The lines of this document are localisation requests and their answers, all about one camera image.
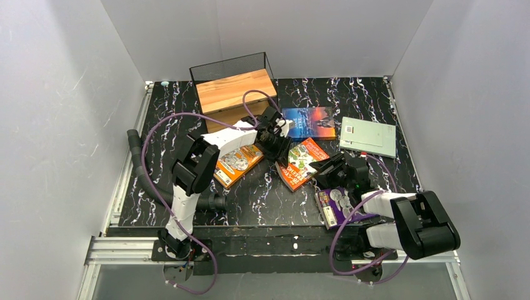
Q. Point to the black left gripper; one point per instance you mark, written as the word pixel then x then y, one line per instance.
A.
pixel 272 146

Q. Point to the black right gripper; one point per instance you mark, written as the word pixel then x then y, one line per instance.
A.
pixel 337 172

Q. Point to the orange green treehouse book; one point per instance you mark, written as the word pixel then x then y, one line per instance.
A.
pixel 298 170

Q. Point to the purple treehouse book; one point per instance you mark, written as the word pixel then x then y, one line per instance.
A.
pixel 334 206

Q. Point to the orange small treehouse book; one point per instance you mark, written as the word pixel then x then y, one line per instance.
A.
pixel 234 165

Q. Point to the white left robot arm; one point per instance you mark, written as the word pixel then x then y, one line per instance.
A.
pixel 195 166

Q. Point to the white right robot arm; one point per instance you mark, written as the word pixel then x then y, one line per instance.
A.
pixel 421 226

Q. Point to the blue Jane Eyre book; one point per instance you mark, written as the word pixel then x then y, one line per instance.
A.
pixel 311 122

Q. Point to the pale green file folder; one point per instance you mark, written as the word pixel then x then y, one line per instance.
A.
pixel 368 137

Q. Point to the wooden two-tier shelf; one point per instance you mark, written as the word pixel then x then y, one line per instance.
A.
pixel 226 90

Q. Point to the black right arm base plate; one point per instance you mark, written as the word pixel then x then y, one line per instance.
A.
pixel 348 257

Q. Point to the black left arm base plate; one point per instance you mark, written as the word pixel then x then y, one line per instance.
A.
pixel 161 252

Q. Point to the aluminium table frame rail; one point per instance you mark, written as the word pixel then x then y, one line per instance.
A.
pixel 114 250

